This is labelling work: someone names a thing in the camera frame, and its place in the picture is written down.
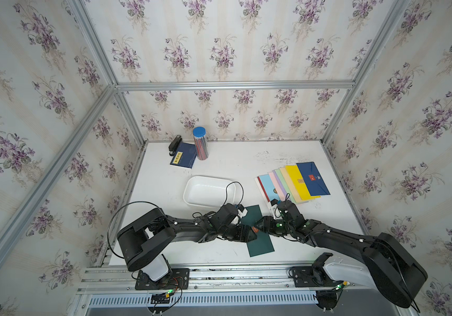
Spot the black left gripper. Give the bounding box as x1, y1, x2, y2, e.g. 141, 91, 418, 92
217, 225, 259, 245

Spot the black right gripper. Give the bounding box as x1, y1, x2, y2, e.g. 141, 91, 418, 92
251, 216, 293, 236

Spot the dark green envelope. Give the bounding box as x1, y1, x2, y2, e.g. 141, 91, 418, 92
241, 205, 275, 258

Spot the yellow envelope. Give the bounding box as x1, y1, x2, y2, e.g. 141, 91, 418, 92
285, 165, 319, 201

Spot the white plastic storage box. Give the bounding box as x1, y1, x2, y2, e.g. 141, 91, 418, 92
183, 176, 241, 210

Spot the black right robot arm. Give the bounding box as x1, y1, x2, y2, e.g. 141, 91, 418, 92
247, 200, 428, 308

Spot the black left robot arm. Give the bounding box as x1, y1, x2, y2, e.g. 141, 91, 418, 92
107, 202, 259, 283

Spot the light blue envelope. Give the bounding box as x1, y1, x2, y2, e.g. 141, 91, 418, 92
258, 175, 281, 201

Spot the tan beige envelope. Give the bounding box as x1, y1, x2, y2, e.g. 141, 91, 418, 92
279, 167, 306, 204

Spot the white red-striped envelope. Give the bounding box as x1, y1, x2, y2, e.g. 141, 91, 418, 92
254, 177, 271, 207

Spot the light green envelope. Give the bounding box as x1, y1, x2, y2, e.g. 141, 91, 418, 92
275, 169, 296, 203

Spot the dark blue book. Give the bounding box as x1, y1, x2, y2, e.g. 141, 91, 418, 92
170, 142, 197, 169

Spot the blue-lidded pencil tube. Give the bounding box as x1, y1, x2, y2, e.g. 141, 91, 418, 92
193, 126, 208, 161

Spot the black stapler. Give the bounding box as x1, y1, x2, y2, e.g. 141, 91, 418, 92
168, 135, 182, 157

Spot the black left camera cable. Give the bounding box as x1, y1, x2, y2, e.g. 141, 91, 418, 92
223, 180, 245, 208

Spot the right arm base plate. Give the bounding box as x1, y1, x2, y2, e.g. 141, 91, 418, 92
289, 266, 343, 288

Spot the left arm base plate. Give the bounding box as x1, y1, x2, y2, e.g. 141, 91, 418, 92
135, 268, 190, 290

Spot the aluminium mounting rail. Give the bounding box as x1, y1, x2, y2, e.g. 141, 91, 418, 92
77, 260, 404, 295

